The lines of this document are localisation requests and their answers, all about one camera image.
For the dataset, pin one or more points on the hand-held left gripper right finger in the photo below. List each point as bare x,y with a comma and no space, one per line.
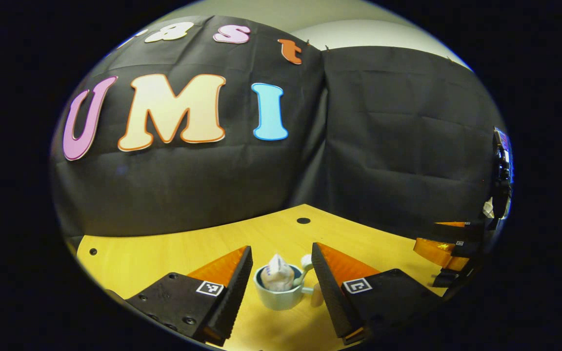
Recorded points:
332,297

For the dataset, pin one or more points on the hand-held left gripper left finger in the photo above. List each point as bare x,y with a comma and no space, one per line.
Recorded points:
234,297

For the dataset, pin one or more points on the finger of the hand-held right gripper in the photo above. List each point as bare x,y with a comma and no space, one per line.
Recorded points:
461,231
439,252

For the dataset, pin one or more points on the pale green toothbrush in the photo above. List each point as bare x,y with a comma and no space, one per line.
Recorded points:
305,263

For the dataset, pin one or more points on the white toothpaste tube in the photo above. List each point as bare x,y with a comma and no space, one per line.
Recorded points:
277,275

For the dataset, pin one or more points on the wooden desktop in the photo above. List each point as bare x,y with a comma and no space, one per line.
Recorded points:
164,253

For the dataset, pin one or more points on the black backdrop cloth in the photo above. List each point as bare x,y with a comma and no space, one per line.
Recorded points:
383,146

